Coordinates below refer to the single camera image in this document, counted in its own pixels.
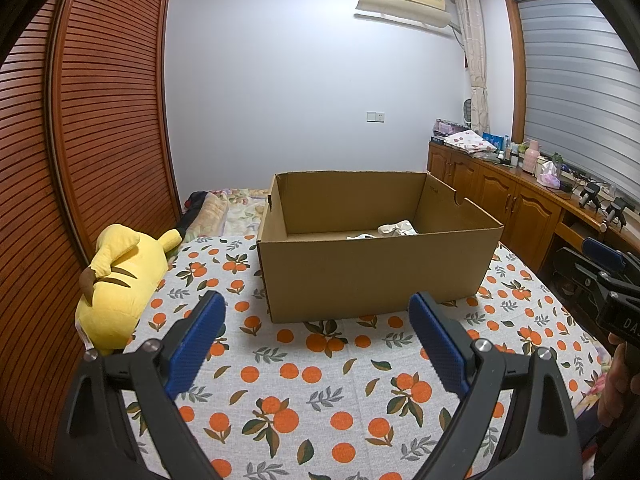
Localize patterned beige curtain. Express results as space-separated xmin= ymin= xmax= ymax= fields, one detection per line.
xmin=452 ymin=0 xmax=491 ymax=136

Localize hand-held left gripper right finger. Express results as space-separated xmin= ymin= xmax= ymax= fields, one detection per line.
xmin=408 ymin=291 xmax=583 ymax=480

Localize pink thermos bottle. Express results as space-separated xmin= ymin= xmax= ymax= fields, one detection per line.
xmin=521 ymin=139 xmax=542 ymax=176

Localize person's right hand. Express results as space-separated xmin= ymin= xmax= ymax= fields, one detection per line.
xmin=596 ymin=342 xmax=633 ymax=426

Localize wooden sideboard cabinet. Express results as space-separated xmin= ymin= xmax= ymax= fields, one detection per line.
xmin=427 ymin=141 xmax=640 ymax=281

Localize white silver snack packet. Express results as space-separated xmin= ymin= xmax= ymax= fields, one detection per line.
xmin=377 ymin=220 xmax=418 ymax=237

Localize folded floral cloth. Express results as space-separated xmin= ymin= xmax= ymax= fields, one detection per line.
xmin=444 ymin=130 xmax=497 ymax=153

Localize pink tissue pack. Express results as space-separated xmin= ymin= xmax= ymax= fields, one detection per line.
xmin=535 ymin=160 xmax=562 ymax=188

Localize brown cardboard box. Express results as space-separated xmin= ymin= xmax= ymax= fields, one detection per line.
xmin=256 ymin=170 xmax=504 ymax=324

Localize floral quilt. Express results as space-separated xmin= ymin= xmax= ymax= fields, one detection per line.
xmin=187 ymin=187 xmax=271 ymax=241

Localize yellow plush toy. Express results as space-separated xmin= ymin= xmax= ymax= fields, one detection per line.
xmin=75 ymin=223 xmax=183 ymax=358

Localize orange fruit print bedsheet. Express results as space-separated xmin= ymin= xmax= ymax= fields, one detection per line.
xmin=117 ymin=232 xmax=608 ymax=480

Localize wooden window frame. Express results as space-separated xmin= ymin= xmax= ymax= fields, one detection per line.
xmin=502 ymin=0 xmax=532 ymax=147

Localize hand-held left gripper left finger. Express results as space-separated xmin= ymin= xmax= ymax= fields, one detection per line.
xmin=55 ymin=290 xmax=227 ymax=480

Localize dark cloth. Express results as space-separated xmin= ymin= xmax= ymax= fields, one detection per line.
xmin=177 ymin=191 xmax=213 ymax=243

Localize wooden louvered wardrobe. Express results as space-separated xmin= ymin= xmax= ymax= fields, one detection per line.
xmin=0 ymin=0 xmax=183 ymax=461

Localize grey window blind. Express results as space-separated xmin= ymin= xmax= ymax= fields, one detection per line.
xmin=515 ymin=0 xmax=640 ymax=206

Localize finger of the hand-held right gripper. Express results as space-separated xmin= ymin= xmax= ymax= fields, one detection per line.
xmin=556 ymin=247 xmax=627 ymax=322
xmin=581 ymin=236 xmax=640 ymax=287

